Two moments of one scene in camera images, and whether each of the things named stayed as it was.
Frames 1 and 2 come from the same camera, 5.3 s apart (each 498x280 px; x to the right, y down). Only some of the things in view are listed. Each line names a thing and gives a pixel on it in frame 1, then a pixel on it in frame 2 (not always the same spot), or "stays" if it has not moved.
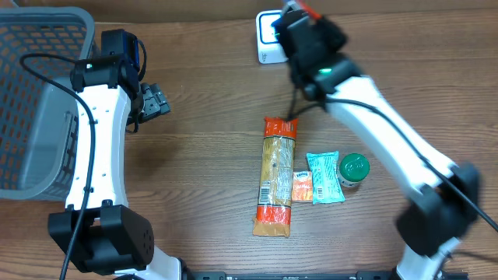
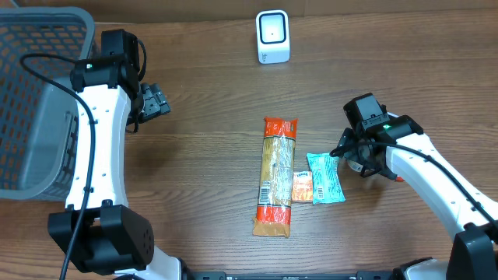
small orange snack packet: [302, 186] stays
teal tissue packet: [326, 184] stays
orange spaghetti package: [276, 187] stays
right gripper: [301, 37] → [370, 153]
